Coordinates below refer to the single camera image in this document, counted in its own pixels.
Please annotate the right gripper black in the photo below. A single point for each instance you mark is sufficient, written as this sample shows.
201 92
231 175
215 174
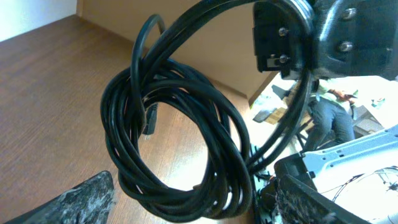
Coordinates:
330 39

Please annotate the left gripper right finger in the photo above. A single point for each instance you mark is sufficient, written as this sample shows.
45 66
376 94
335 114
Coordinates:
298 203

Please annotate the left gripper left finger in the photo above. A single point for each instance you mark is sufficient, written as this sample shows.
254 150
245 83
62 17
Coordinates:
88 202

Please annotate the seated person in background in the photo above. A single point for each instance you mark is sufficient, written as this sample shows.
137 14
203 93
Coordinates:
329 108

